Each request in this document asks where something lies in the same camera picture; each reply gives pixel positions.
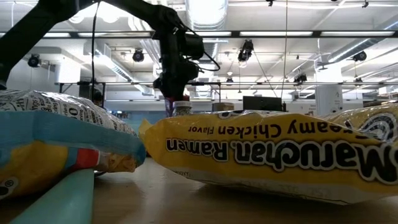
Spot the background black metal frame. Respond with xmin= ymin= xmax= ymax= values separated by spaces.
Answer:
xmin=55 ymin=80 xmax=398 ymax=116

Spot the brown cup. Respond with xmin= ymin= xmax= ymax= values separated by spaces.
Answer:
xmin=212 ymin=101 xmax=235 ymax=113

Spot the silver ceiling ventilation duct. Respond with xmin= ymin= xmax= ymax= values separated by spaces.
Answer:
xmin=185 ymin=0 xmax=229 ymax=32

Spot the silver diagonal ceiling duct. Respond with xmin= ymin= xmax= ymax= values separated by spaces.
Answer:
xmin=326 ymin=14 xmax=398 ymax=65

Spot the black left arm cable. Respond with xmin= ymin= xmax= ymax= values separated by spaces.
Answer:
xmin=91 ymin=0 xmax=101 ymax=94

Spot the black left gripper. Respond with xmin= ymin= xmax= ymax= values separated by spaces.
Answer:
xmin=154 ymin=58 xmax=200 ymax=103

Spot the long green handled utensil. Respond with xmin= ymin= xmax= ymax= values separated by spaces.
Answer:
xmin=9 ymin=169 xmax=96 ymax=224

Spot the black overhead light bar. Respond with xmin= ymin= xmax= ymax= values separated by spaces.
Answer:
xmin=0 ymin=30 xmax=398 ymax=40

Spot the blue white snack bag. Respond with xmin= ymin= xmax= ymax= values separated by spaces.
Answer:
xmin=0 ymin=89 xmax=147 ymax=200

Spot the black monitor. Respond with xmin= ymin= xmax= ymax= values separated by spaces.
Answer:
xmin=242 ymin=95 xmax=286 ymax=113

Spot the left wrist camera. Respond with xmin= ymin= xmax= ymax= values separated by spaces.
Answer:
xmin=182 ymin=32 xmax=206 ymax=60

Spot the bagel seasoning jar white lid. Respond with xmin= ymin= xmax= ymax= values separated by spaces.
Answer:
xmin=172 ymin=100 xmax=193 ymax=118

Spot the yellow creamy chicken ramen packet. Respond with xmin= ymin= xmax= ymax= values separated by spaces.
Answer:
xmin=138 ymin=110 xmax=398 ymax=206

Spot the thin hanging cable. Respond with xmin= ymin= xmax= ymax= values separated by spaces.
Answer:
xmin=280 ymin=0 xmax=289 ymax=99

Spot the person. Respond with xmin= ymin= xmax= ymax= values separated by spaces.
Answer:
xmin=91 ymin=89 xmax=104 ymax=107

